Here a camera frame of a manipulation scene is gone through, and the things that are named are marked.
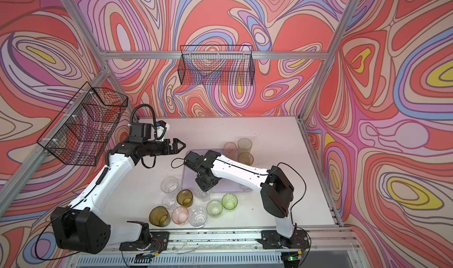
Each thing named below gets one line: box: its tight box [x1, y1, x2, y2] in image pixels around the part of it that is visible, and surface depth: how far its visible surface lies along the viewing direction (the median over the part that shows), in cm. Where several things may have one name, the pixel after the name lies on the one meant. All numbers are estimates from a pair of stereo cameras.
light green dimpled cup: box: [205, 199, 223, 219], surface depth 80 cm
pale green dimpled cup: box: [237, 137, 253, 157], surface depth 95 cm
